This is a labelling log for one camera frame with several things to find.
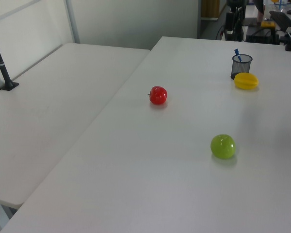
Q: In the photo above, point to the blue white marker pen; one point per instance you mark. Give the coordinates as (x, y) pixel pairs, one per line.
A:
(237, 53)

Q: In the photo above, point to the black mesh pen cup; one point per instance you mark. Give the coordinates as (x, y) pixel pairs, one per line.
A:
(241, 68)

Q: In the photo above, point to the red toy apple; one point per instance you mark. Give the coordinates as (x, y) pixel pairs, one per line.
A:
(158, 95)

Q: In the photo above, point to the green toy apple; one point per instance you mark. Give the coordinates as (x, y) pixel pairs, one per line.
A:
(223, 146)

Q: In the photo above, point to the yellow toy starfruit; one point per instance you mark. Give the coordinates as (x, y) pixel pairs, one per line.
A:
(246, 81)

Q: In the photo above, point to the brown wooden panel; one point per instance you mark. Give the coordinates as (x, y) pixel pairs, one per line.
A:
(210, 8)

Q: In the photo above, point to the black equipment stand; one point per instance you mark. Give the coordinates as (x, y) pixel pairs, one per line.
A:
(234, 24)

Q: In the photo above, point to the black equipment block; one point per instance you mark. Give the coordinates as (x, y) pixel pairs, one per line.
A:
(262, 36)

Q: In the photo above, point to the small yellow box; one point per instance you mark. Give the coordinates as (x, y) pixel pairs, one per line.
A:
(268, 24)

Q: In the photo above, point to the black pole with base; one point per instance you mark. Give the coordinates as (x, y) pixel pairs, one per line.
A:
(1, 65)

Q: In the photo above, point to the grey metal partition post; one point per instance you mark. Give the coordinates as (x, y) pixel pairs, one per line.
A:
(72, 21)

